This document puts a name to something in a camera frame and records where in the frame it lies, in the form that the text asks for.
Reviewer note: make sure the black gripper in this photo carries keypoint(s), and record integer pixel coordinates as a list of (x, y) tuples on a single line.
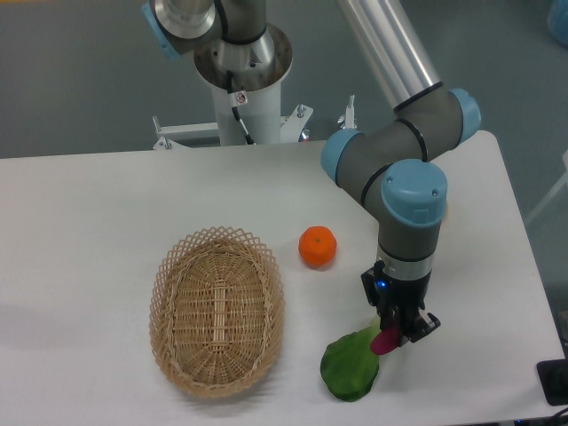
[(399, 303)]

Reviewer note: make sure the purple red sweet potato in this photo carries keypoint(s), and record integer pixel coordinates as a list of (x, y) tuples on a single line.
[(385, 342)]

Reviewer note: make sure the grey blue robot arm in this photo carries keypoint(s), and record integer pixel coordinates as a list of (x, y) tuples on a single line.
[(390, 173)]

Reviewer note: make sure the green leaf vegetable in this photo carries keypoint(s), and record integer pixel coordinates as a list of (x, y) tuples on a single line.
[(348, 366)]

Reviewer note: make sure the orange tangerine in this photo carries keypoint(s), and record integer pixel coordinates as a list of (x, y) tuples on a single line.
[(317, 246)]

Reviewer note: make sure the black device at edge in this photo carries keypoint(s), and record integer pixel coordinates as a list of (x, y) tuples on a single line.
[(553, 380)]

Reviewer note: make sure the woven wicker basket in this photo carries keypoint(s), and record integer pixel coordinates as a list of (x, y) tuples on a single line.
[(217, 312)]

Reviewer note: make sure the white furniture leg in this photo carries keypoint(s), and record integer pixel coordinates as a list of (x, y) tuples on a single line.
[(554, 190)]

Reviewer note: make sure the blue object in corner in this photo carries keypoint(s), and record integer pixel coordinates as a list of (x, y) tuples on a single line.
[(557, 21)]

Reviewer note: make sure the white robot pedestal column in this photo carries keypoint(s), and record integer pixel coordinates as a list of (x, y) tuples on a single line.
[(259, 110)]

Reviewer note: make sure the white metal base frame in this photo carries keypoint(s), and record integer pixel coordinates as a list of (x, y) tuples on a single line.
[(291, 129)]

